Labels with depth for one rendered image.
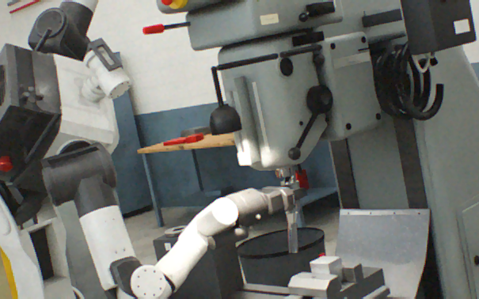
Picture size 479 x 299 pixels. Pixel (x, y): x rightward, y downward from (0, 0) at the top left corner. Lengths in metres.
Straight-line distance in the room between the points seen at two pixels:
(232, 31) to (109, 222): 0.52
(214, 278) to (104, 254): 0.63
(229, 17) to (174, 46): 6.96
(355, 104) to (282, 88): 0.25
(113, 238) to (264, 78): 0.51
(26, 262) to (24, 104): 0.51
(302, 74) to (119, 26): 7.73
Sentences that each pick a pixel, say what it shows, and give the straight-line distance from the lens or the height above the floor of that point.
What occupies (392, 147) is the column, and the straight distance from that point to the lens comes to 2.15.
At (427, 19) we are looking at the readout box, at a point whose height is 1.59.
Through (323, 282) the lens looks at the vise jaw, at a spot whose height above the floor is 1.03.
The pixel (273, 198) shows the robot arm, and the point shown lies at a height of 1.25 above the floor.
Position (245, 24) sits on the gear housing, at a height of 1.66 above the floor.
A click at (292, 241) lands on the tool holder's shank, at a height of 1.11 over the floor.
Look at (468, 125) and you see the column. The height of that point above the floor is 1.27.
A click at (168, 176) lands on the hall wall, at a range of 9.28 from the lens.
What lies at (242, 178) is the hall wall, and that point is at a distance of 8.29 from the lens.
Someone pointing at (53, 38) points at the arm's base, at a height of 1.74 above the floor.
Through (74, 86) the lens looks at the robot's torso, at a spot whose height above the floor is 1.61.
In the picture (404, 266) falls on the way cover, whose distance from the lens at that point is 2.14.
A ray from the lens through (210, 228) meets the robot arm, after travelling 1.77.
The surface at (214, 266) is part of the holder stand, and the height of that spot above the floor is 1.03.
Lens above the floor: 1.58
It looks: 7 degrees down
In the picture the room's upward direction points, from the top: 12 degrees counter-clockwise
